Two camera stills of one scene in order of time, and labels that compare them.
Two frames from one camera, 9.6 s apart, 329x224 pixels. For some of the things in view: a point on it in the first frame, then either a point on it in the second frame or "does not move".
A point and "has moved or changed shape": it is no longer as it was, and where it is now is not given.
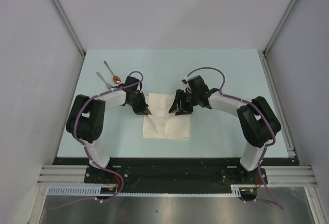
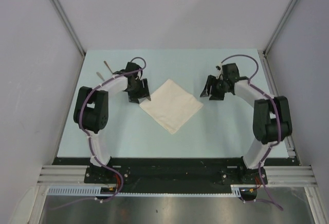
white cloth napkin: (161, 124) has moved or changed shape
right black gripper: (176, 106) to (215, 95)
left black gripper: (143, 109) to (143, 93)
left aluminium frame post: (66, 20) does not move
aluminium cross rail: (301, 175) does not move
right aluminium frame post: (280, 25) does not move
